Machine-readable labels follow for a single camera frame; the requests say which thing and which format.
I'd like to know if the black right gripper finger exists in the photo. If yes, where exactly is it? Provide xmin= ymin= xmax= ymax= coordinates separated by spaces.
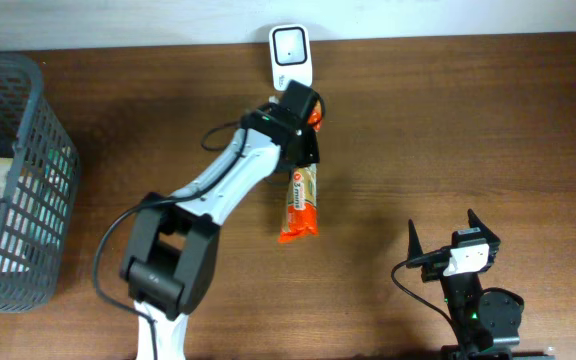
xmin=467 ymin=209 xmax=501 ymax=246
xmin=406 ymin=219 xmax=424 ymax=268

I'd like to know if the orange spaghetti packet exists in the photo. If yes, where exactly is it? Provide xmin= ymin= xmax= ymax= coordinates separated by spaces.
xmin=277 ymin=107 xmax=325 ymax=245

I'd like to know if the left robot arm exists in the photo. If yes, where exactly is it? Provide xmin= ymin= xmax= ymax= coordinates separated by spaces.
xmin=119 ymin=81 xmax=325 ymax=359

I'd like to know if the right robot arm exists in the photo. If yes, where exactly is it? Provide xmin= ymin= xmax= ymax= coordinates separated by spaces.
xmin=391 ymin=210 xmax=550 ymax=360

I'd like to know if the grey plastic basket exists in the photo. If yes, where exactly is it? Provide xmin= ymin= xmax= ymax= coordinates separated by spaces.
xmin=0 ymin=53 xmax=81 ymax=313

